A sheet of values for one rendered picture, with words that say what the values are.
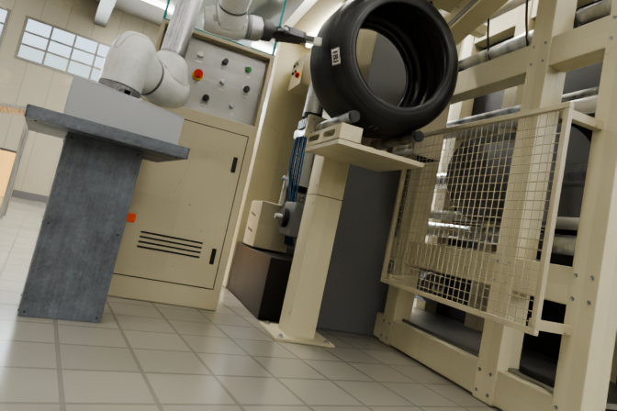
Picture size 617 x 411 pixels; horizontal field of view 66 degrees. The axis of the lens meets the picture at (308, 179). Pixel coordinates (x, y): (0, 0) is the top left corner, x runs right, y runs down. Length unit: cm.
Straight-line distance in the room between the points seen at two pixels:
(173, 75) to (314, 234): 88
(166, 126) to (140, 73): 25
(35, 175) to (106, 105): 753
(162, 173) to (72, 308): 74
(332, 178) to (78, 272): 106
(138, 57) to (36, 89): 747
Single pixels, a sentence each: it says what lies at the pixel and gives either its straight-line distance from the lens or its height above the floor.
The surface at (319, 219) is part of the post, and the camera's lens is 207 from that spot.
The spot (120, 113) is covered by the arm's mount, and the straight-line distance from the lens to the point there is 171.
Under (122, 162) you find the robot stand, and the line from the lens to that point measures 178.
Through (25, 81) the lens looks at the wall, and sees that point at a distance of 933.
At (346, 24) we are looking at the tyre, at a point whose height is 122.
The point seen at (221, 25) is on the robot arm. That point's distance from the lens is 174.
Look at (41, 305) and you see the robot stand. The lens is 181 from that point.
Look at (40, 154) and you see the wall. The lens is 920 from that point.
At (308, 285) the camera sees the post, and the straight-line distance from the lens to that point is 208.
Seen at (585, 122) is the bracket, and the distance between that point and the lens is 170.
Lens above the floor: 45
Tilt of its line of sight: 6 degrees up
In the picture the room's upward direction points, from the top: 12 degrees clockwise
